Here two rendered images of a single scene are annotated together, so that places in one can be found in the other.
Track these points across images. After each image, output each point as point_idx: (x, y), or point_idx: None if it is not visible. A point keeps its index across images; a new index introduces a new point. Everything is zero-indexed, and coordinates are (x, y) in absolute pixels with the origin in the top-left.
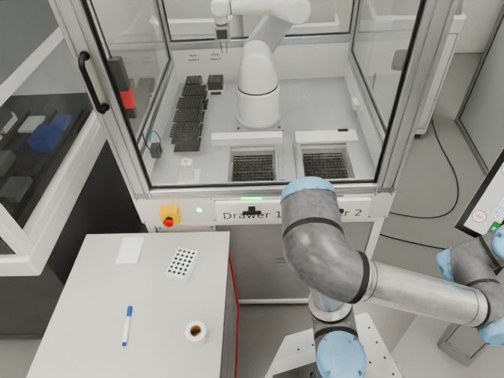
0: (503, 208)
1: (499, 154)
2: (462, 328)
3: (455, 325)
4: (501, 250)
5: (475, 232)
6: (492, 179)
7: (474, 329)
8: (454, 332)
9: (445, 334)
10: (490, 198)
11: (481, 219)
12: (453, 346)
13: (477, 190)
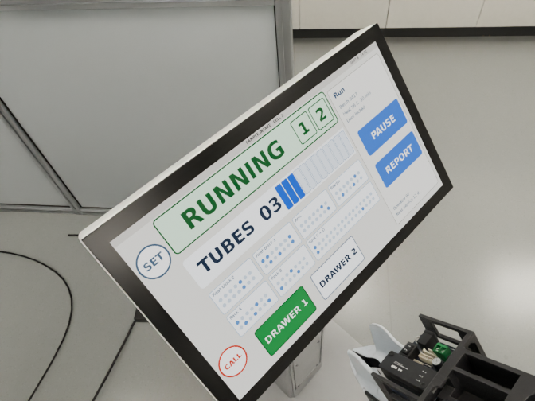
0: (235, 305)
1: (103, 265)
2: (298, 370)
3: (290, 377)
4: None
5: (263, 378)
6: (161, 305)
7: (306, 356)
8: (294, 379)
9: (289, 388)
10: (203, 325)
11: (240, 359)
12: (302, 380)
13: (169, 345)
